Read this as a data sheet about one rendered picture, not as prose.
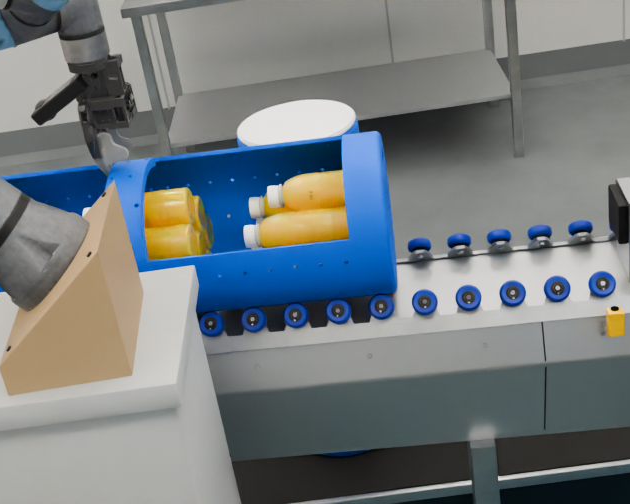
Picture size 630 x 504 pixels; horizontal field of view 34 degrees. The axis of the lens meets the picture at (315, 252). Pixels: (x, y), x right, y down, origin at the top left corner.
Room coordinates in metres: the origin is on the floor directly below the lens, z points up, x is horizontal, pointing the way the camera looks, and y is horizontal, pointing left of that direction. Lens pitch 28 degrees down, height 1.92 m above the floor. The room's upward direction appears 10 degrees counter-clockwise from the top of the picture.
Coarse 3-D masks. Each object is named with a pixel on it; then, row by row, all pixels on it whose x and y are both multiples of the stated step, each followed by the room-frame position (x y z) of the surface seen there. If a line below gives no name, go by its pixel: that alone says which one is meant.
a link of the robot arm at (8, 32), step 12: (0, 12) 1.59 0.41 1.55; (0, 24) 1.58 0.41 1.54; (12, 24) 1.57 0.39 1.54; (24, 24) 1.56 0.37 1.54; (48, 24) 1.62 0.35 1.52; (60, 24) 1.64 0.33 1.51; (0, 36) 1.57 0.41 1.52; (12, 36) 1.59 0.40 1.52; (24, 36) 1.59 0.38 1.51; (36, 36) 1.62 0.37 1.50; (0, 48) 1.59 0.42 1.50
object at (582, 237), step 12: (540, 240) 1.69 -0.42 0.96; (576, 240) 1.69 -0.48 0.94; (588, 240) 1.69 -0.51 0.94; (600, 240) 1.69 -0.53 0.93; (612, 240) 1.69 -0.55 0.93; (420, 252) 1.71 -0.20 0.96; (456, 252) 1.71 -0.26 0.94; (468, 252) 1.72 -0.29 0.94; (480, 252) 1.72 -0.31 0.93; (492, 252) 1.72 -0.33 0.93
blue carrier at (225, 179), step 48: (288, 144) 1.72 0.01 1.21; (336, 144) 1.74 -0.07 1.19; (48, 192) 1.83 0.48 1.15; (96, 192) 1.83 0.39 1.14; (144, 192) 1.63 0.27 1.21; (192, 192) 1.81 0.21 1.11; (240, 192) 1.80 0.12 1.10; (384, 192) 1.54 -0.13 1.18; (144, 240) 1.57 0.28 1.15; (240, 240) 1.78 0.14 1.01; (336, 240) 1.52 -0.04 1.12; (384, 240) 1.50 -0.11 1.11; (0, 288) 1.58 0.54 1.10; (240, 288) 1.54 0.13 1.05; (288, 288) 1.53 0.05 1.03; (336, 288) 1.53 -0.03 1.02; (384, 288) 1.53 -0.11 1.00
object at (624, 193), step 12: (624, 180) 1.63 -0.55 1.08; (612, 192) 1.60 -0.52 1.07; (624, 192) 1.58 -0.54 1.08; (612, 204) 1.60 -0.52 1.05; (624, 204) 1.55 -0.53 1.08; (612, 216) 1.60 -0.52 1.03; (624, 216) 1.55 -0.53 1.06; (612, 228) 1.60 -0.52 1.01; (624, 228) 1.55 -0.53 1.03; (624, 240) 1.55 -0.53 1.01; (624, 252) 1.58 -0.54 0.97; (624, 264) 1.58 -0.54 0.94
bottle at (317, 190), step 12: (288, 180) 1.66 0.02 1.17; (300, 180) 1.64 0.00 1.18; (312, 180) 1.64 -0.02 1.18; (324, 180) 1.63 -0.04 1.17; (336, 180) 1.63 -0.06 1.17; (288, 192) 1.63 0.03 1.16; (300, 192) 1.62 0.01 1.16; (312, 192) 1.62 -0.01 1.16; (324, 192) 1.62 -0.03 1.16; (336, 192) 1.61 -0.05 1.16; (288, 204) 1.63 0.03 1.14; (300, 204) 1.62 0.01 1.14; (312, 204) 1.62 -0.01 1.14; (324, 204) 1.62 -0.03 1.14; (336, 204) 1.61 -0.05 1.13
